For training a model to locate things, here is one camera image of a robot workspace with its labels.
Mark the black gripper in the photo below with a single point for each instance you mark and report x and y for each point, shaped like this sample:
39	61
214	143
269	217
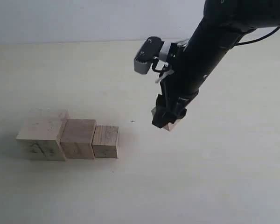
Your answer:
190	64

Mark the smallest wooden cube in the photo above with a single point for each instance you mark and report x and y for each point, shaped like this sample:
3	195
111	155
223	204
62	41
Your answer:
170	126

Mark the third largest wooden cube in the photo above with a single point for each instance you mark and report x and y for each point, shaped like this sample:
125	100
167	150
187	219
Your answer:
105	142

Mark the second largest wooden cube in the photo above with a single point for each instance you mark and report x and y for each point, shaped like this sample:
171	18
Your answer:
76	140

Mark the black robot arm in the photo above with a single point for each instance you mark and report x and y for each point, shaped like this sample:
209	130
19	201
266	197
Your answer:
224	24

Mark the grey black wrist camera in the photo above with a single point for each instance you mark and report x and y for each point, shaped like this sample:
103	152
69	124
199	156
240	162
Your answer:
155	54

